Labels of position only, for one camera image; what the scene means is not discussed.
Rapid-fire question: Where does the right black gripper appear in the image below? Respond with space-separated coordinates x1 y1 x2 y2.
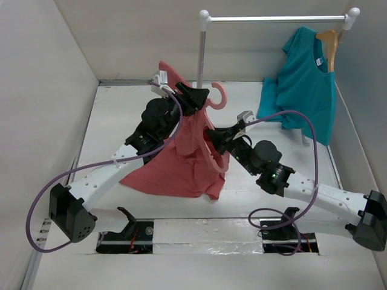
204 123 259 176

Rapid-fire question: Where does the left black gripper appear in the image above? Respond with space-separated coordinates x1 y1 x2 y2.
160 83 209 141

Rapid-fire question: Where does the pink plastic hanger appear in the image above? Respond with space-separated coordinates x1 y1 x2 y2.
197 82 229 173

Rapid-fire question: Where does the pink t shirt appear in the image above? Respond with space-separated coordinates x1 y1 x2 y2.
119 59 231 201

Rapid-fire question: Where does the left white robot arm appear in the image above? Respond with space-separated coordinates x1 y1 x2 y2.
49 82 209 243

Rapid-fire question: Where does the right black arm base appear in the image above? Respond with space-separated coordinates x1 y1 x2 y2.
258 224 319 255

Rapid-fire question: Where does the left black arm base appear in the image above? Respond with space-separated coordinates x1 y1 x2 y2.
96 207 154 254

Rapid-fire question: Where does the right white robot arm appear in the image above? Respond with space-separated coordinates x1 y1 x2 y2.
206 127 386 251

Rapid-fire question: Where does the teal t shirt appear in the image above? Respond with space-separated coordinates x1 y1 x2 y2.
257 27 336 146

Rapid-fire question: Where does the wooden hanger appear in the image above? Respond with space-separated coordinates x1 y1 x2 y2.
316 30 338 72

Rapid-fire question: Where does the white clothes rack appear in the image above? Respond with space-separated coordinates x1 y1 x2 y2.
190 7 361 149

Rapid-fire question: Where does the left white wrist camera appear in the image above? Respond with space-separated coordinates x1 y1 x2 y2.
148 70 175 98

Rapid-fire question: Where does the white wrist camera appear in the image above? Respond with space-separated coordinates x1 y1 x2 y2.
148 70 175 98
236 111 256 135

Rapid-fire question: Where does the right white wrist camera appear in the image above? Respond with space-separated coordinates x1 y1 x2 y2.
236 111 256 135

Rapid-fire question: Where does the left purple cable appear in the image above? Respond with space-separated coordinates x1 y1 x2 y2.
26 79 184 253

